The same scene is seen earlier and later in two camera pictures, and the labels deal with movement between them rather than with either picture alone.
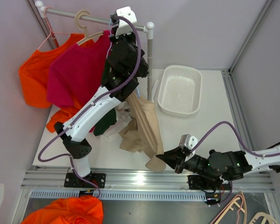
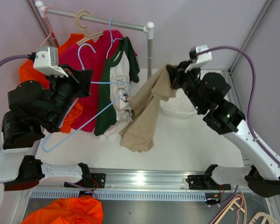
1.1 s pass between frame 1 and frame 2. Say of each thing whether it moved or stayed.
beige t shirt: moved
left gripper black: moved
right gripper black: moved
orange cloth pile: stayed
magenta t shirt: stayed
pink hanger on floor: stayed
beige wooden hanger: stayed
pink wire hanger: stayed
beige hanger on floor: stayed
